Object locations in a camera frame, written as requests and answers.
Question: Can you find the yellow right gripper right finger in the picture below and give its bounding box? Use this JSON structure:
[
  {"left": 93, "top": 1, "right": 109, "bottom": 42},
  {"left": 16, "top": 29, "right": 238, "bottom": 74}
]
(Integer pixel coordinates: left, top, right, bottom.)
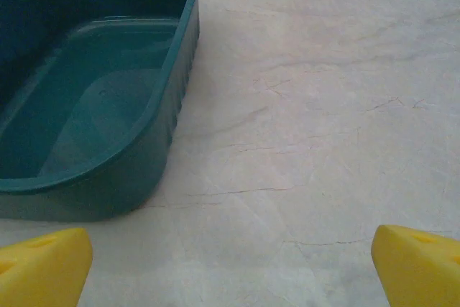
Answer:
[{"left": 371, "top": 224, "right": 460, "bottom": 307}]

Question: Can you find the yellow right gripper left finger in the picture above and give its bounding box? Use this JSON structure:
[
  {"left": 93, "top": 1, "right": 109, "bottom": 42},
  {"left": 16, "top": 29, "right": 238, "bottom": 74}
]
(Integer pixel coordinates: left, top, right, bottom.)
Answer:
[{"left": 0, "top": 226, "right": 93, "bottom": 307}]

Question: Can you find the teal plastic container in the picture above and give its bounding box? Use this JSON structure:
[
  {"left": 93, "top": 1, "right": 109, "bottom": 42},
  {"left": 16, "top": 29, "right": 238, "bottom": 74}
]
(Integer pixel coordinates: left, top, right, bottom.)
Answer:
[{"left": 0, "top": 0, "right": 205, "bottom": 222}]

